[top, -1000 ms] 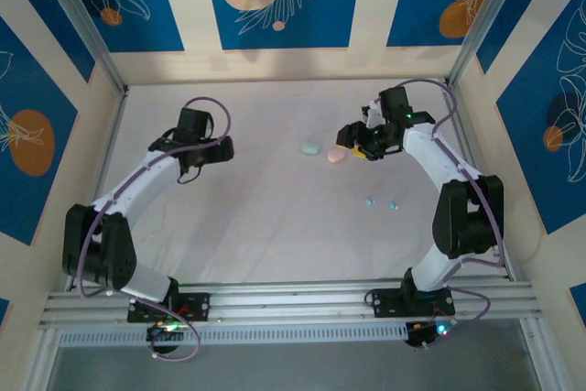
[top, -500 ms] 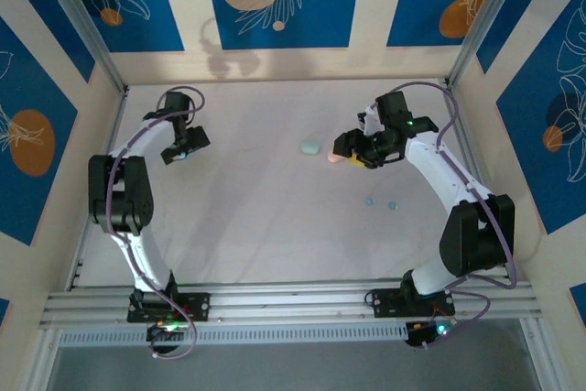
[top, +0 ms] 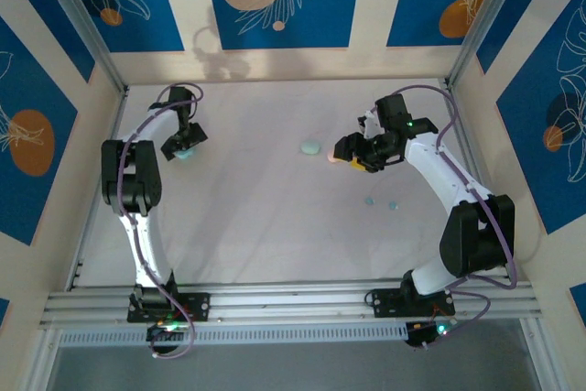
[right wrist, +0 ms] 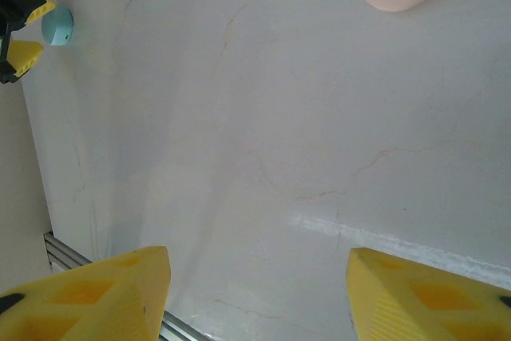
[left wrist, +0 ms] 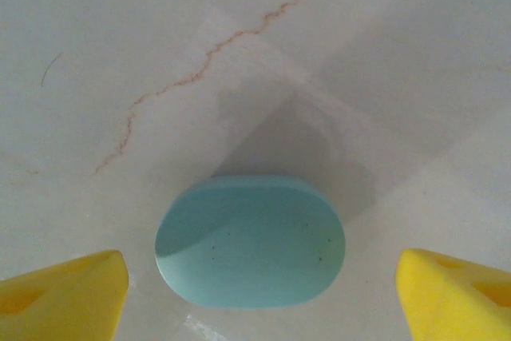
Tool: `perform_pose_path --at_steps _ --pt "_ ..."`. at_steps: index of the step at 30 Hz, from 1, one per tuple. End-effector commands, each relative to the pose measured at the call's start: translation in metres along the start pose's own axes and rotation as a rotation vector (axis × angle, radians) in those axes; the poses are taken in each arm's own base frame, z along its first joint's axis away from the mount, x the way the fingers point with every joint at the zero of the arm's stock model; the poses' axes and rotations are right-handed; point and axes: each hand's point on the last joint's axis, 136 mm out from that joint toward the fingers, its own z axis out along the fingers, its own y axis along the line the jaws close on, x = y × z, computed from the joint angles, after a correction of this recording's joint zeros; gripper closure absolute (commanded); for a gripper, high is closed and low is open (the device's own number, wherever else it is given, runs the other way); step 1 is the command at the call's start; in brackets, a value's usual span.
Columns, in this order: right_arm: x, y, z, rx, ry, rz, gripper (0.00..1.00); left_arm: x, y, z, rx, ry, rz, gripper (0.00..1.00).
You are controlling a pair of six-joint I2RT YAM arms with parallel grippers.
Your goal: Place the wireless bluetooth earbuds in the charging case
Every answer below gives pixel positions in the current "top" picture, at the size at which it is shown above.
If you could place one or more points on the light blue charging case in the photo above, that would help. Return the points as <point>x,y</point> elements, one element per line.
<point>185,155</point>

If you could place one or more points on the pink charging case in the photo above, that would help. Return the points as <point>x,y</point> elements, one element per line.
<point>331,159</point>

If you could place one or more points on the mint green charging case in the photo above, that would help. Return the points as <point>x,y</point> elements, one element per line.
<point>310,148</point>

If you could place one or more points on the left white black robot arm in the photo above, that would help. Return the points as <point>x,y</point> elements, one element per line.
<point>137,171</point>

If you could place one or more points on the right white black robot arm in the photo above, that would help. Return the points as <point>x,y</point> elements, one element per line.
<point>476,235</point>

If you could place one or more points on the white table cloth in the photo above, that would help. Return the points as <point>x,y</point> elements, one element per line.
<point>274,226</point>

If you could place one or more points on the aluminium base beam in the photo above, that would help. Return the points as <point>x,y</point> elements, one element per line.
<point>297,299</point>

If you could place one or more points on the black controller board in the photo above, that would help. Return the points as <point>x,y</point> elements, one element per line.
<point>421,333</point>
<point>162,333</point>

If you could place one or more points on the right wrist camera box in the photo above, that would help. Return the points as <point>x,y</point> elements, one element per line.
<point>368,123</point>

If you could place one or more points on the aluminium side rail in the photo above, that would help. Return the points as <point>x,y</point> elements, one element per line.
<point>460,107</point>

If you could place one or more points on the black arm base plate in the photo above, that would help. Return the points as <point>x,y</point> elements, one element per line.
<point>384,304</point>
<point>197,307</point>

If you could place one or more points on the aluminium frame post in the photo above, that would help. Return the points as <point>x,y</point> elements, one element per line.
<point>490,20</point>
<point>82,24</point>

